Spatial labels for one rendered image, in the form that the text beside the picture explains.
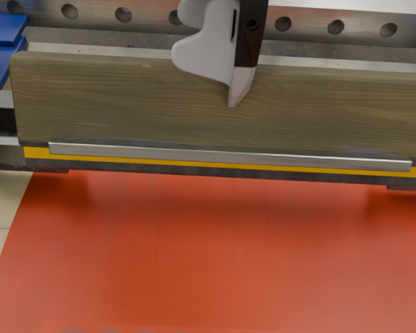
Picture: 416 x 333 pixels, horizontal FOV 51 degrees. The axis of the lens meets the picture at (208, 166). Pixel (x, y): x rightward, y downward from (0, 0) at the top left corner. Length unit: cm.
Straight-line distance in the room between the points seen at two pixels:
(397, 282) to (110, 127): 29
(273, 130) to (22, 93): 20
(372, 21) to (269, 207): 29
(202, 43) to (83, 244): 22
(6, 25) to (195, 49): 35
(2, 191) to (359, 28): 47
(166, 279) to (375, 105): 23
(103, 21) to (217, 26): 32
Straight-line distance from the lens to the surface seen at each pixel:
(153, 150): 35
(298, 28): 60
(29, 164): 41
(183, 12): 36
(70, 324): 39
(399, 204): 49
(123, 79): 35
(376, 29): 62
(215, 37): 30
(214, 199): 44
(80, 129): 37
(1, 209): 47
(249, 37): 28
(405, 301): 43
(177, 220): 43
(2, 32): 60
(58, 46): 59
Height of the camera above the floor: 131
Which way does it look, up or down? 49 degrees down
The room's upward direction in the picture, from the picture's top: 4 degrees clockwise
